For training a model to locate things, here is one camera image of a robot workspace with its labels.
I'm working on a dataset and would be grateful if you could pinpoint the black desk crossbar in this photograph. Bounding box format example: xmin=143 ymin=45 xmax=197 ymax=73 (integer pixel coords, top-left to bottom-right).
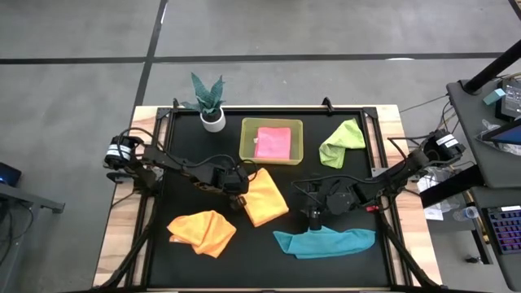
xmin=419 ymin=164 xmax=486 ymax=209

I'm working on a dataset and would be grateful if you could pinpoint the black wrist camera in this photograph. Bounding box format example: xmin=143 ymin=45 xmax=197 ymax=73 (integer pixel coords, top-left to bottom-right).
xmin=221 ymin=170 xmax=249 ymax=192
xmin=301 ymin=182 xmax=325 ymax=200

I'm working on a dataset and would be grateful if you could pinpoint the pink microfiber towel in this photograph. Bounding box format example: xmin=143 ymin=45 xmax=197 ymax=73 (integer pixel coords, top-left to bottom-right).
xmin=254 ymin=126 xmax=292 ymax=160

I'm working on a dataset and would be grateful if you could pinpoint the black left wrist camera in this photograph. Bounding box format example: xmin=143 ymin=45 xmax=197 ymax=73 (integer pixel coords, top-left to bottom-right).
xmin=221 ymin=170 xmax=249 ymax=192

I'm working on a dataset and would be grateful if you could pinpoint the white paper sheet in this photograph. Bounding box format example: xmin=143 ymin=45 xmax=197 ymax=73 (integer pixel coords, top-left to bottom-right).
xmin=422 ymin=206 xmax=445 ymax=222

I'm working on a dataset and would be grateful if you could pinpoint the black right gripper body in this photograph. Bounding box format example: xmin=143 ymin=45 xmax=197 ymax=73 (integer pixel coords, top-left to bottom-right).
xmin=301 ymin=182 xmax=329 ymax=232

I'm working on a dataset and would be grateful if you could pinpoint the tablet with blue screen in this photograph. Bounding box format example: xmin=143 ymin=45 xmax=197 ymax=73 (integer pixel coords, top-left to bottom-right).
xmin=481 ymin=120 xmax=521 ymax=147

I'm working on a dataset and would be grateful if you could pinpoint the snake plant in white pot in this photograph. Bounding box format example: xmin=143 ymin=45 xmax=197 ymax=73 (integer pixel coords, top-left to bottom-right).
xmin=181 ymin=72 xmax=227 ymax=133

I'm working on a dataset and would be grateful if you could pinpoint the black round pole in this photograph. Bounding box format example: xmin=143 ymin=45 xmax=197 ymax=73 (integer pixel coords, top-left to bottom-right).
xmin=463 ymin=39 xmax=521 ymax=95

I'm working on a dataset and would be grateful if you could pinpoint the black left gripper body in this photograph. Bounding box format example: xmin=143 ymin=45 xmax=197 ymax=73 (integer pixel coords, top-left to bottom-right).
xmin=215 ymin=166 xmax=250 ymax=212

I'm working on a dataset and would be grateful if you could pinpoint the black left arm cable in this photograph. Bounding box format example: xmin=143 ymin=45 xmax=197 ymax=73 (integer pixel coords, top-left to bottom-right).
xmin=116 ymin=126 xmax=258 ymax=182

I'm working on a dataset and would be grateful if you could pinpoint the backlit keyboard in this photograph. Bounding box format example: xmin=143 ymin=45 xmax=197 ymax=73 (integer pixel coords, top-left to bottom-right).
xmin=486 ymin=205 xmax=521 ymax=256

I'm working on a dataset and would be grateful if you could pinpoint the clear plastic bottle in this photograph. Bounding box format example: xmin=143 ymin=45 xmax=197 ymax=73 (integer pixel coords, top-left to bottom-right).
xmin=453 ymin=205 xmax=482 ymax=223

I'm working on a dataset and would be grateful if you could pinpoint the grey desk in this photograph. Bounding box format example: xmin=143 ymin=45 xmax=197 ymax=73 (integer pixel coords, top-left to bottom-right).
xmin=446 ymin=79 xmax=521 ymax=189
xmin=470 ymin=186 xmax=521 ymax=292

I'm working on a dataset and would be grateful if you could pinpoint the thin grey cable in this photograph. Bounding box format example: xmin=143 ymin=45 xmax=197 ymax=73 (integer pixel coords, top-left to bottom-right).
xmin=399 ymin=94 xmax=449 ymax=114

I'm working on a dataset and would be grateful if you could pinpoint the black screen device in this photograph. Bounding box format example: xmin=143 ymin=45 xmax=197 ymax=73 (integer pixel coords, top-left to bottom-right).
xmin=495 ymin=77 xmax=521 ymax=123

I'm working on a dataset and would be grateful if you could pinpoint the small teal box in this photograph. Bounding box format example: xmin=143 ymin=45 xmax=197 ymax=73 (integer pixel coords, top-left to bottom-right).
xmin=483 ymin=88 xmax=507 ymax=107

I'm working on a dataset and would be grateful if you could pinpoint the blue microfiber towel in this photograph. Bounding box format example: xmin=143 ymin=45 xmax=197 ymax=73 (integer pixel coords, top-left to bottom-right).
xmin=272 ymin=225 xmax=377 ymax=260

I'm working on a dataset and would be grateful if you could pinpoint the green microfiber towel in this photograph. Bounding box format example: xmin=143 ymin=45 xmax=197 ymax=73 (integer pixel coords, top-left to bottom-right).
xmin=318 ymin=118 xmax=366 ymax=169

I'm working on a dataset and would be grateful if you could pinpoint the grey cart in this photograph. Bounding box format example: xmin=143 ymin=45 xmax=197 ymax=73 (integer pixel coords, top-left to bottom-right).
xmin=0 ymin=181 xmax=66 ymax=293

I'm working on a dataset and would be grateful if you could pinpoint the orange microfiber towel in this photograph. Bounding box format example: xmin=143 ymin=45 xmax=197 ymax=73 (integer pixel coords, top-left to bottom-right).
xmin=166 ymin=209 xmax=238 ymax=259
xmin=242 ymin=167 xmax=291 ymax=228

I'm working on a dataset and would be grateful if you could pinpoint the yellow translucent plastic bin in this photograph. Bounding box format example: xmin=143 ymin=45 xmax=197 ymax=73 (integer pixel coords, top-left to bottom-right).
xmin=239 ymin=117 xmax=304 ymax=166

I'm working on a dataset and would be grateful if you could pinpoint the black metal table frame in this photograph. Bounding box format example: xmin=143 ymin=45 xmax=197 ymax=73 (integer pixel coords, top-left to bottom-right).
xmin=92 ymin=96 xmax=444 ymax=293

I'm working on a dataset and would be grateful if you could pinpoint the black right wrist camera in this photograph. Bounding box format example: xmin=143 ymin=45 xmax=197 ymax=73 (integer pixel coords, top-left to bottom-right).
xmin=301 ymin=182 xmax=325 ymax=200

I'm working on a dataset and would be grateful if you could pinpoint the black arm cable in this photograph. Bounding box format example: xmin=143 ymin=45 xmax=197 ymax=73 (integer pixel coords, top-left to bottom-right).
xmin=291 ymin=136 xmax=432 ymax=204
xmin=116 ymin=126 xmax=258 ymax=182

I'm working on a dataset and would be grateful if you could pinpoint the clear plastic bag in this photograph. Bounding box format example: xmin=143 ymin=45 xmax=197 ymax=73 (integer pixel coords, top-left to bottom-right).
xmin=415 ymin=164 xmax=461 ymax=215

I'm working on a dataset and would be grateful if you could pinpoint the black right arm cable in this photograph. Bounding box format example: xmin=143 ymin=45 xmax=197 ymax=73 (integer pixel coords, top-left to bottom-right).
xmin=291 ymin=136 xmax=432 ymax=204

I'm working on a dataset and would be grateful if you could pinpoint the blue-lit black device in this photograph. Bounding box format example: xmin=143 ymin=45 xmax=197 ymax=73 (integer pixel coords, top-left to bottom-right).
xmin=0 ymin=161 xmax=23 ymax=187

